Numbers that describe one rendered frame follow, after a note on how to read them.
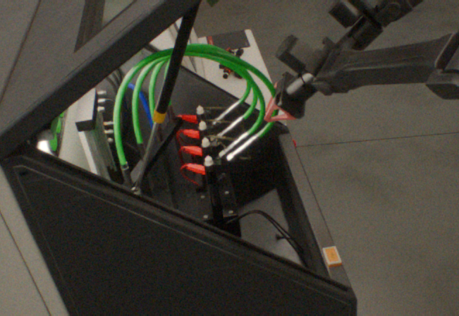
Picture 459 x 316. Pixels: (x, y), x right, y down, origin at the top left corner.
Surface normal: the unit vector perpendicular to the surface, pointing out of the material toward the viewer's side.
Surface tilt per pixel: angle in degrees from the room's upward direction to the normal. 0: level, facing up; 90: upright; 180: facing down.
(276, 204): 0
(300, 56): 60
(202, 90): 90
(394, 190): 0
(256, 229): 0
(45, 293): 90
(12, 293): 90
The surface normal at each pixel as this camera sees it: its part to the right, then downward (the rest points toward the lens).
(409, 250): -0.12, -0.80
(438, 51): -0.80, -0.52
